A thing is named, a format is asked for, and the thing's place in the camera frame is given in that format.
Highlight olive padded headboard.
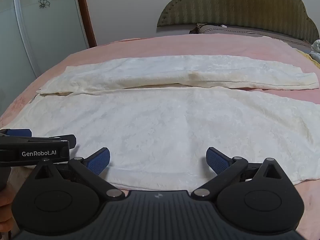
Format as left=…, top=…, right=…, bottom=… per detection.
left=157, top=0, right=319, bottom=44

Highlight pink blanket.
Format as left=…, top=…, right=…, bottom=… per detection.
left=0, top=33, right=320, bottom=240

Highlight brown pillow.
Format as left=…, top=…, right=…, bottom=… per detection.
left=189, top=23, right=313, bottom=49

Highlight yellow patterned sheet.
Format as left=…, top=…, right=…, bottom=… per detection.
left=296, top=48, right=320, bottom=71

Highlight brown wooden frame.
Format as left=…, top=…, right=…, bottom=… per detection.
left=74, top=0, right=98, bottom=48

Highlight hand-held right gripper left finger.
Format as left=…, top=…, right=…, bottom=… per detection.
left=32, top=147, right=125, bottom=202

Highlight white printed pillow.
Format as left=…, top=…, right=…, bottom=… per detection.
left=310, top=39, right=320, bottom=63

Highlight white pants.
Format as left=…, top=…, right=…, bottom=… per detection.
left=2, top=54, right=320, bottom=191

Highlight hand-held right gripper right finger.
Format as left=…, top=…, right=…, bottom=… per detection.
left=191, top=147, right=284, bottom=201

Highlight person's left hand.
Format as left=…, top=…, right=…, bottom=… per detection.
left=0, top=192, right=14, bottom=232

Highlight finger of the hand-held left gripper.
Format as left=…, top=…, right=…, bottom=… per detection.
left=32, top=134, right=77, bottom=149
left=0, top=128, right=33, bottom=138

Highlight floral wardrobe door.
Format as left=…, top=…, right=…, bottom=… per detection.
left=0, top=0, right=87, bottom=110

